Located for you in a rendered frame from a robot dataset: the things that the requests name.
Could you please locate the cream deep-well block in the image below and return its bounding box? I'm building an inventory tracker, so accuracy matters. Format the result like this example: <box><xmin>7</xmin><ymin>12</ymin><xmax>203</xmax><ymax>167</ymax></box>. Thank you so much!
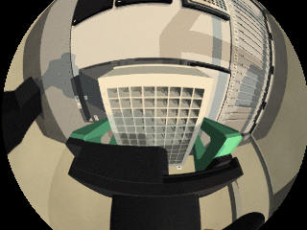
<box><xmin>98</xmin><ymin>63</ymin><xmax>213</xmax><ymax>167</ymax></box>

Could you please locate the white well plate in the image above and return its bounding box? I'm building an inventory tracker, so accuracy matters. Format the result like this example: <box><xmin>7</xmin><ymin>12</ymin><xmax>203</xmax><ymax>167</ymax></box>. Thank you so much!
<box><xmin>187</xmin><ymin>0</ymin><xmax>230</xmax><ymax>17</ymax></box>

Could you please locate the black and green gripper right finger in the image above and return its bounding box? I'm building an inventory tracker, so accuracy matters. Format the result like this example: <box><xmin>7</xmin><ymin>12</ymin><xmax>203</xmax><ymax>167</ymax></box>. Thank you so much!
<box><xmin>192</xmin><ymin>117</ymin><xmax>243</xmax><ymax>172</ymax></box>

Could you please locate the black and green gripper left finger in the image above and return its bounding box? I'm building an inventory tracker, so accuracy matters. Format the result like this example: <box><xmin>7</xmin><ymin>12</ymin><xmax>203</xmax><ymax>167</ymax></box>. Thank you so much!
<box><xmin>69</xmin><ymin>117</ymin><xmax>118</xmax><ymax>145</ymax></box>

